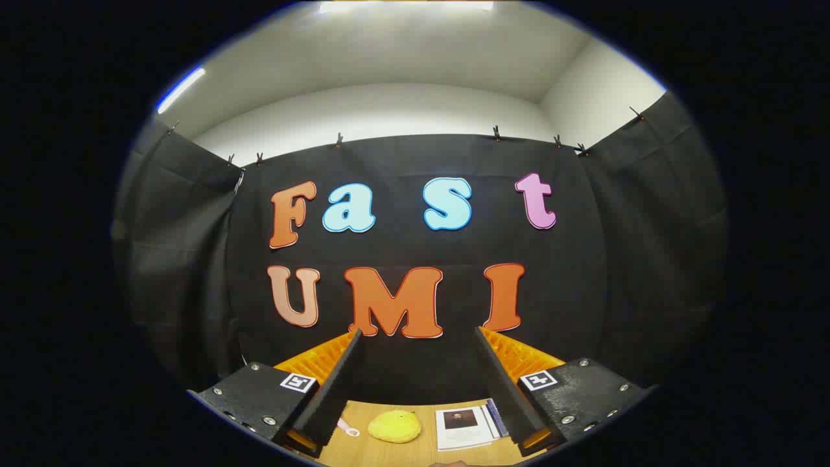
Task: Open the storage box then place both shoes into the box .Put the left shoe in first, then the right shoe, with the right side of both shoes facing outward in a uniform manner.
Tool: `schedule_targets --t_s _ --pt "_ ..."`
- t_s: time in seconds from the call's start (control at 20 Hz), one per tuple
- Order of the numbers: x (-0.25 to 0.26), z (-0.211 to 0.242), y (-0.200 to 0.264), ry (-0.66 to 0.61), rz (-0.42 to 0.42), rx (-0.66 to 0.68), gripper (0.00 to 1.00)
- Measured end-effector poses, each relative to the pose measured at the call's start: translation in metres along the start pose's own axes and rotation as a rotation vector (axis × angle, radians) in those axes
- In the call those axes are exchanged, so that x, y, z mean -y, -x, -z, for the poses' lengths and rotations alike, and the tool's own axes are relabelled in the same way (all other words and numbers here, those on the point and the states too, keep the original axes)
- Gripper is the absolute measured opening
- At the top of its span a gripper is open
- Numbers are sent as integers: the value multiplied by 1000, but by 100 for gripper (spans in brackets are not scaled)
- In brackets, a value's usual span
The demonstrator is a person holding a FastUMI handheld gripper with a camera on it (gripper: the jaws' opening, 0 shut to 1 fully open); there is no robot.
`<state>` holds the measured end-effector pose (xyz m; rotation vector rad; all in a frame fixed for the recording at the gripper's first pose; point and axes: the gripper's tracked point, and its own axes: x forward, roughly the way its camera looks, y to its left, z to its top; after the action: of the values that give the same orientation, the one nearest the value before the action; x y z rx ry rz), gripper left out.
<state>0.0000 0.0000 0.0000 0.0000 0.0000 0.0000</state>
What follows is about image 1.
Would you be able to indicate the blue cover book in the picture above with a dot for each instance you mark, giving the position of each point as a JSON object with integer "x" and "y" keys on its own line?
{"x": 498, "y": 416}

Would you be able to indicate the white portrait cover book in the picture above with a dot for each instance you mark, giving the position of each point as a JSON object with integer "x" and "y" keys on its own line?
{"x": 463, "y": 431}

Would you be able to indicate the row of black cloth clips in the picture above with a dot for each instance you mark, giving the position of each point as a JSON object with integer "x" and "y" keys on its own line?
{"x": 497, "y": 133}

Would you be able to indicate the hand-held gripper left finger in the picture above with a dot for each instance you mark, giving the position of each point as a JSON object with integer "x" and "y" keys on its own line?
{"x": 337, "y": 389}

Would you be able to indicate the pink starfish plush toy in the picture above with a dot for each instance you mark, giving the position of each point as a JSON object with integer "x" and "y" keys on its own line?
{"x": 349, "y": 429}

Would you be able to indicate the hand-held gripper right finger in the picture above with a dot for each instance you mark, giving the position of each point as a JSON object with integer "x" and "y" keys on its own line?
{"x": 502, "y": 389}

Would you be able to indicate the yellow fluffy plush toy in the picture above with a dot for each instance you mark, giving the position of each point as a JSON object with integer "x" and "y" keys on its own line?
{"x": 394, "y": 427}

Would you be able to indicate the black backdrop cloth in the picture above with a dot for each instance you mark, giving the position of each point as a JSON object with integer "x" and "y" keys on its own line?
{"x": 415, "y": 168}

